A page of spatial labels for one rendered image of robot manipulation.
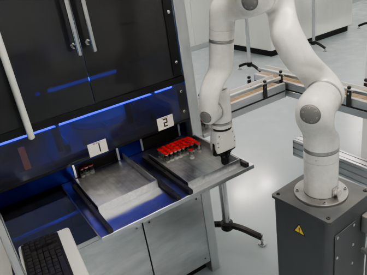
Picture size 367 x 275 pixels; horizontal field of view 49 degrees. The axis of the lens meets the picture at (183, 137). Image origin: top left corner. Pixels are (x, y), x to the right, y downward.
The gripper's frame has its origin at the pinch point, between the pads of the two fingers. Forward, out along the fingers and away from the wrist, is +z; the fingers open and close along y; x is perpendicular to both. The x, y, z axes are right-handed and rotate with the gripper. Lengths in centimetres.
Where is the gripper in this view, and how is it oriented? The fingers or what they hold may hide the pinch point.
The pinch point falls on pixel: (225, 160)
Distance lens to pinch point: 168.5
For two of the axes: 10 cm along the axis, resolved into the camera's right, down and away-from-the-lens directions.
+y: -8.3, 3.3, -4.4
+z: 1.3, 8.9, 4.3
